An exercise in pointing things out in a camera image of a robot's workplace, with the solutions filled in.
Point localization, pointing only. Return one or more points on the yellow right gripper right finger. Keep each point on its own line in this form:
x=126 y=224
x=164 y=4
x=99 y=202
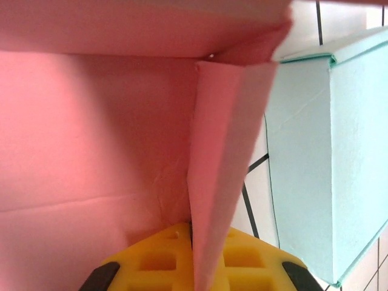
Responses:
x=248 y=263

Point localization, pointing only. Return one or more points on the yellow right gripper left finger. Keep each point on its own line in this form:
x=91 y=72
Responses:
x=157 y=263

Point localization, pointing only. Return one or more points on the pink cloth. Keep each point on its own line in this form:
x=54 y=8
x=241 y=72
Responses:
x=91 y=121

